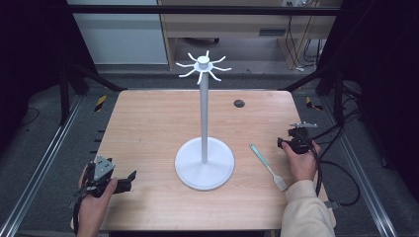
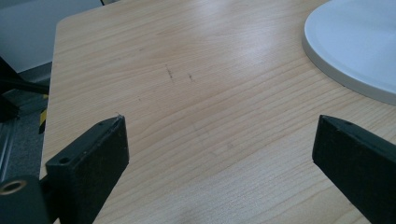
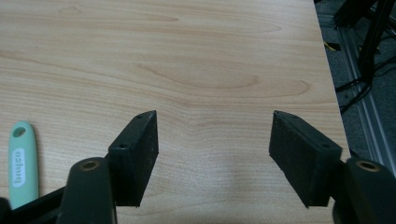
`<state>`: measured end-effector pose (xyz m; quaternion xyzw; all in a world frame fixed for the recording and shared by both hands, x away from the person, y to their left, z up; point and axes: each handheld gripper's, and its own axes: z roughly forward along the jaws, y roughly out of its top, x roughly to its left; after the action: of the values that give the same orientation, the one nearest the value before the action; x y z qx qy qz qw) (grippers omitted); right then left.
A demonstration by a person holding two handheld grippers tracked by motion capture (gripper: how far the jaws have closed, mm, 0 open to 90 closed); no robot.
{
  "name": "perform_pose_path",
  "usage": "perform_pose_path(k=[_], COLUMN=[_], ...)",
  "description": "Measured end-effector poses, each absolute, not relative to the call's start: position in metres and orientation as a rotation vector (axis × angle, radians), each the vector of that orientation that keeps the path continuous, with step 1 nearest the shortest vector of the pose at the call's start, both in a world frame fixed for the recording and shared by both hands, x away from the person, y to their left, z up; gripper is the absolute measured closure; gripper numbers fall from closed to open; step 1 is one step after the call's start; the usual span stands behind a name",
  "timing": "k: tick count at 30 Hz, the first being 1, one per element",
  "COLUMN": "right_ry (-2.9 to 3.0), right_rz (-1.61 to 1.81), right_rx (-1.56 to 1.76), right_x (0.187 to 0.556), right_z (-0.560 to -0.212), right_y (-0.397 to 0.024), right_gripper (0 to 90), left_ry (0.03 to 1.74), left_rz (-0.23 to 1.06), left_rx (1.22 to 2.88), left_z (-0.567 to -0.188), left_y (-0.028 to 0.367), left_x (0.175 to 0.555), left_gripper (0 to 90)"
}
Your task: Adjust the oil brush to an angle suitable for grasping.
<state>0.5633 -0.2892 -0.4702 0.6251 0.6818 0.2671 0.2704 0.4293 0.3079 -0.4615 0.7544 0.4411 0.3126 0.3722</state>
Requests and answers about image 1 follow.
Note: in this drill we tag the light wooden desk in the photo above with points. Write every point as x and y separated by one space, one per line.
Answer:
230 28

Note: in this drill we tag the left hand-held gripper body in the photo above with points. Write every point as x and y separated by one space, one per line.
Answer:
102 168

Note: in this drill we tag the white hook stand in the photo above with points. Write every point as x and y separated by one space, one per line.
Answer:
204 154

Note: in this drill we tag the person's right hand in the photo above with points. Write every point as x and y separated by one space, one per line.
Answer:
301 164

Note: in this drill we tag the black horizontal frame bar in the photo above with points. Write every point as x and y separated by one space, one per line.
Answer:
204 10

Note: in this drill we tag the dark round table grommet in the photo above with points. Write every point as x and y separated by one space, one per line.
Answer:
239 103

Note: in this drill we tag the white cabinet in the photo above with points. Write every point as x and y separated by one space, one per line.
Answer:
122 36

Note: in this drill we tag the person's left hand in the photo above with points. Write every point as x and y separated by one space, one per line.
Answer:
94 210

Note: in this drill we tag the yellow black floor tape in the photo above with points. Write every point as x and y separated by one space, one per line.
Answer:
100 103
311 103

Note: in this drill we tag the black metal frame stand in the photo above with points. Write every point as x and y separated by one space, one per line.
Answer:
70 85
329 85

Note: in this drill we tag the silver metal floor rail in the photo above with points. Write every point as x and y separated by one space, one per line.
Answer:
359 177
42 164

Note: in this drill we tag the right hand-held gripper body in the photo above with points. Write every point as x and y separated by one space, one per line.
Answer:
300 140

